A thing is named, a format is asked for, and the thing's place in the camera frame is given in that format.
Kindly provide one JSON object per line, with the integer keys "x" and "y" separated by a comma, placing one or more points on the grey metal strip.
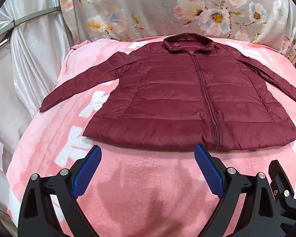
{"x": 30, "y": 17}

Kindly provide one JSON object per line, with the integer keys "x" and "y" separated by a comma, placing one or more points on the white satin curtain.
{"x": 32, "y": 66}

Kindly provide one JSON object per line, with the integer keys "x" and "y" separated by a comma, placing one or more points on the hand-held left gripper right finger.
{"x": 209, "y": 170}

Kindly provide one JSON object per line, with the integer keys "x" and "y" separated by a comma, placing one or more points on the grey floral bed sheet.
{"x": 143, "y": 7}

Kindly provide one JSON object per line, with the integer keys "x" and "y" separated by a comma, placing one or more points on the maroon quilted puffer jacket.
{"x": 177, "y": 96}

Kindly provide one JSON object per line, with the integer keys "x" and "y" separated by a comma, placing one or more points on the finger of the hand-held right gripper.
{"x": 283, "y": 195}

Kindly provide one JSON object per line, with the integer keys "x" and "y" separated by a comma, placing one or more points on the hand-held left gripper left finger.
{"x": 87, "y": 170}

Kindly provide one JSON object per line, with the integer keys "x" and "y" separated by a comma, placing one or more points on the pink printed fleece blanket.
{"x": 148, "y": 185}

